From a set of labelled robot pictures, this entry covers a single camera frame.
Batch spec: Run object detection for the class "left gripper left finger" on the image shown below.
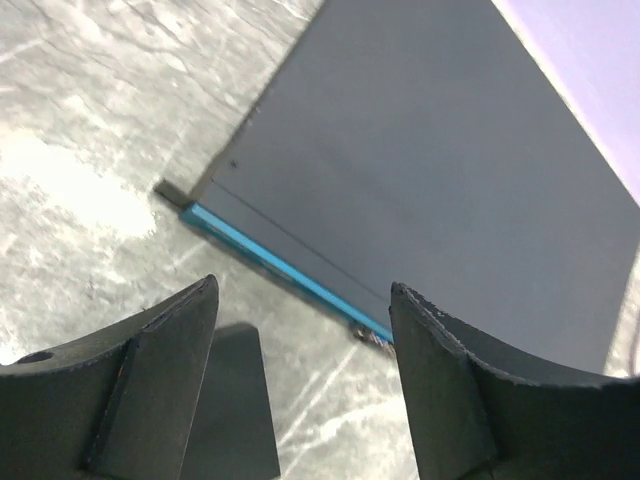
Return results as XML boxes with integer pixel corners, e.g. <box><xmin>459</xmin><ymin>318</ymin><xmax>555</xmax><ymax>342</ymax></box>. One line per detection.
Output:
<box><xmin>1</xmin><ymin>275</ymin><xmax>219</xmax><ymax>479</ymax></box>

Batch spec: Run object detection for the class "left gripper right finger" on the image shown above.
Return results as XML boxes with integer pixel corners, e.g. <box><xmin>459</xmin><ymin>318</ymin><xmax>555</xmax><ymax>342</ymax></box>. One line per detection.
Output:
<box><xmin>389</xmin><ymin>283</ymin><xmax>639</xmax><ymax>479</ymax></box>

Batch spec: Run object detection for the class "large blue rack switch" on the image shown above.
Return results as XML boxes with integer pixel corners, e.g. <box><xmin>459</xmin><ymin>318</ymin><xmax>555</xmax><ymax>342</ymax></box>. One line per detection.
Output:
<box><xmin>155</xmin><ymin>1</ymin><xmax>639</xmax><ymax>376</ymax></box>

